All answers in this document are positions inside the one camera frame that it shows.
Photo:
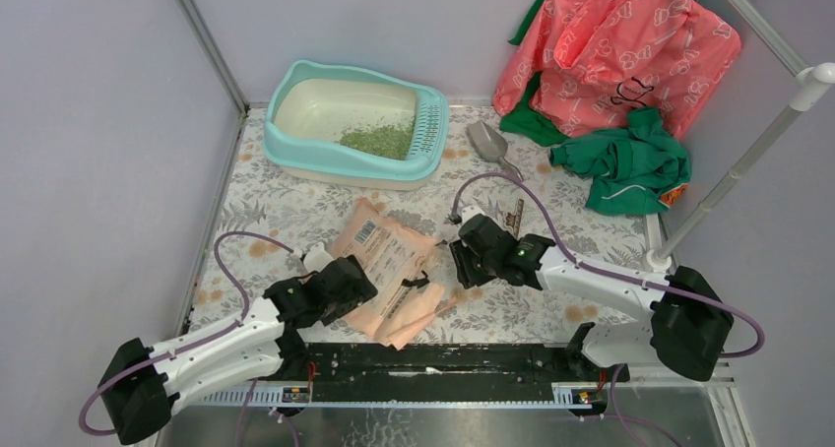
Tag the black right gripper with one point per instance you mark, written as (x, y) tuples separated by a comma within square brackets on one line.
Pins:
[(466, 275)]

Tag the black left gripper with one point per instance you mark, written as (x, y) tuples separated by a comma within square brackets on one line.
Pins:
[(362, 293)]

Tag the brown bag sealing clip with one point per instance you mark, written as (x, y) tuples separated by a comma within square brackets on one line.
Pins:
[(513, 219)]

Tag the pink cat litter bag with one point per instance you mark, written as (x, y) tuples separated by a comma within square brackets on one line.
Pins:
[(395, 259)]

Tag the grey litter scoop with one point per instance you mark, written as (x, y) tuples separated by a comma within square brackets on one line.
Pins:
[(491, 147)]

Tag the teal litter box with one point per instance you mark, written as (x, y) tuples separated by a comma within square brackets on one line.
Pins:
[(314, 103)]

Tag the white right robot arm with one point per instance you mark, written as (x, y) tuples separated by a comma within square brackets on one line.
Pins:
[(676, 319)]

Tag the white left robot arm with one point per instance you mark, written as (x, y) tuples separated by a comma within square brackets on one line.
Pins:
[(143, 387)]

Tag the green cat litter pile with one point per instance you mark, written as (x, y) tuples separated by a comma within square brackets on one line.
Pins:
[(385, 139)]

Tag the dark green garment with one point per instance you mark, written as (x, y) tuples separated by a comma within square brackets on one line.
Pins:
[(569, 73)]

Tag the green sweatshirt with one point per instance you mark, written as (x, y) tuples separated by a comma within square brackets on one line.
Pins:
[(640, 169)]

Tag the pink patterned jacket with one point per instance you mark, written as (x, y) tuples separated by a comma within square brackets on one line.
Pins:
[(692, 49)]

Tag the white pole stand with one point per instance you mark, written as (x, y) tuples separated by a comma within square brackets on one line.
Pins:
[(814, 83)]

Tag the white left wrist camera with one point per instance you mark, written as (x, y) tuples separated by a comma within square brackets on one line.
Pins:
[(315, 258)]

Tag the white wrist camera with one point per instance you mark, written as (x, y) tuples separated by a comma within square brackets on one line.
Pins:
[(464, 214), (315, 258)]

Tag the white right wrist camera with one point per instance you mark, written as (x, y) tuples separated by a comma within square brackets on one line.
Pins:
[(464, 214)]

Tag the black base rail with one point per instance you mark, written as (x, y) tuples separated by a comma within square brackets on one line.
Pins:
[(452, 374)]

